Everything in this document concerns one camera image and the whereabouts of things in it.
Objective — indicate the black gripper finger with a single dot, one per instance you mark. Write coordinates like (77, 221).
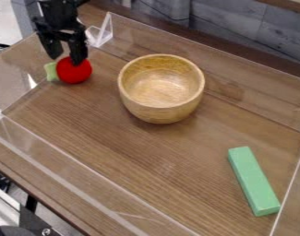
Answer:
(79, 47)
(51, 42)

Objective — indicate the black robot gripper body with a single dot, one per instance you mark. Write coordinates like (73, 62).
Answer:
(60, 17)

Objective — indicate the red felt fruit green leaf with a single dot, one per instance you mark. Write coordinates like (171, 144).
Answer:
(67, 72)

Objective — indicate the light wooden bowl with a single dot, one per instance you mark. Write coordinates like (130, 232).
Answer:
(162, 87)

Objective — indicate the black equipment under table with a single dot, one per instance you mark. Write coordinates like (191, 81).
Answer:
(20, 220)

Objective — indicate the green rectangular block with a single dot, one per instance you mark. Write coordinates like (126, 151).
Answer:
(259, 192)

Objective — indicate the clear acrylic corner bracket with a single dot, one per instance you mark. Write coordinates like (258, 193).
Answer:
(99, 36)

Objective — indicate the grey post behind table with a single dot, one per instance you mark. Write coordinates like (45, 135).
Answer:
(27, 9)

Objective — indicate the clear acrylic enclosure wall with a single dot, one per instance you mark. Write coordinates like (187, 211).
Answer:
(122, 177)

